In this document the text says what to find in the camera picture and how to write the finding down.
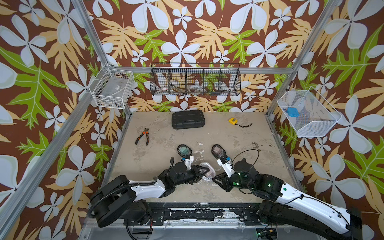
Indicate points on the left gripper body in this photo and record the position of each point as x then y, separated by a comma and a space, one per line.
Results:
189, 175

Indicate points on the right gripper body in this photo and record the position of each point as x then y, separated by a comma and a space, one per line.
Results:
235, 181

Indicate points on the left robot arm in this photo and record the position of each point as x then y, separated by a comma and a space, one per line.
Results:
112, 200

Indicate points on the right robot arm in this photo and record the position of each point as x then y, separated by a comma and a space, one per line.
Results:
285, 205

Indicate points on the black hard case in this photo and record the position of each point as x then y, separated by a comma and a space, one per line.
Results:
188, 119

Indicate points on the orange black pliers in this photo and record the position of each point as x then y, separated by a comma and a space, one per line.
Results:
145, 133

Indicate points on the yellow tape measure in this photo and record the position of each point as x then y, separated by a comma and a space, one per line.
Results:
234, 122

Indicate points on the blue object in basket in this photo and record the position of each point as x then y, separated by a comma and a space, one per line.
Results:
292, 112

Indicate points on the white mesh basket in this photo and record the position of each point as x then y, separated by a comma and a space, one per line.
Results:
317, 115

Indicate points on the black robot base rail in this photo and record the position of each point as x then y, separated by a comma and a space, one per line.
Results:
157, 214

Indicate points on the black wire basket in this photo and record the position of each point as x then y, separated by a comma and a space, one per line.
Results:
214, 79

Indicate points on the white wire basket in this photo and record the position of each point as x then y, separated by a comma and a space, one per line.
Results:
111, 88

